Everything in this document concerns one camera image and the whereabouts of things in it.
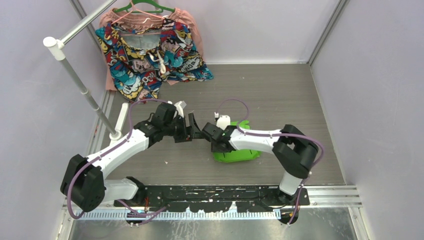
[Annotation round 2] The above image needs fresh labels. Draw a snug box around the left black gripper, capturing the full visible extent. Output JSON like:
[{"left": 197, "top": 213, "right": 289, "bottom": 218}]
[{"left": 163, "top": 113, "right": 202, "bottom": 143}]

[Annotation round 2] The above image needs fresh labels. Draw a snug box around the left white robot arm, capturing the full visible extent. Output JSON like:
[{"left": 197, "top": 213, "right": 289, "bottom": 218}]
[{"left": 60, "top": 101, "right": 202, "bottom": 213}]

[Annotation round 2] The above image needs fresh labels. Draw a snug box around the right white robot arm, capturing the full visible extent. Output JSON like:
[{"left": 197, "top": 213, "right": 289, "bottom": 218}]
[{"left": 201, "top": 123, "right": 324, "bottom": 206}]

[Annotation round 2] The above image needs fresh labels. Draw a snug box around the colorful patterned shirt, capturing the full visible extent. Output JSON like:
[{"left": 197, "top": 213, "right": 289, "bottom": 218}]
[{"left": 95, "top": 8, "right": 214, "bottom": 102}]

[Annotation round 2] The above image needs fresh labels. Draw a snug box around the green clothes hanger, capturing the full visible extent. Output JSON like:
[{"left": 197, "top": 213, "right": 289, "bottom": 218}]
[{"left": 112, "top": 0, "right": 176, "bottom": 14}]

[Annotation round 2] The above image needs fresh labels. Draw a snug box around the metal clothes rack pole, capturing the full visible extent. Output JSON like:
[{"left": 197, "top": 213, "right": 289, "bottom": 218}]
[{"left": 42, "top": 0, "right": 121, "bottom": 138}]

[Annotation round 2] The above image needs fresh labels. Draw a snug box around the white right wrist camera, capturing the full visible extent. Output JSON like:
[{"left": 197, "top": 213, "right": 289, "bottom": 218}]
[{"left": 214, "top": 112, "right": 231, "bottom": 130}]

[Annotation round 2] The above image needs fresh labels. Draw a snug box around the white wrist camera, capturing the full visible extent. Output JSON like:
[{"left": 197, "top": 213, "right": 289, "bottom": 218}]
[
  {"left": 167, "top": 100, "right": 187, "bottom": 118},
  {"left": 214, "top": 112, "right": 231, "bottom": 130}
]

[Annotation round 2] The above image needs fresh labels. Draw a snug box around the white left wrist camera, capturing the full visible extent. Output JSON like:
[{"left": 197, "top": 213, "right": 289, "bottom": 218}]
[{"left": 167, "top": 100, "right": 187, "bottom": 118}]

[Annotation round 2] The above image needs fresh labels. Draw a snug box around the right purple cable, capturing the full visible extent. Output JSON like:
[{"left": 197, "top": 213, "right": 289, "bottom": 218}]
[{"left": 217, "top": 98, "right": 326, "bottom": 226}]

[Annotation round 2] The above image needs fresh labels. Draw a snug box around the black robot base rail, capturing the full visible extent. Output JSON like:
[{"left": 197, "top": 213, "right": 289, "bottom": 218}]
[{"left": 124, "top": 185, "right": 310, "bottom": 213}]

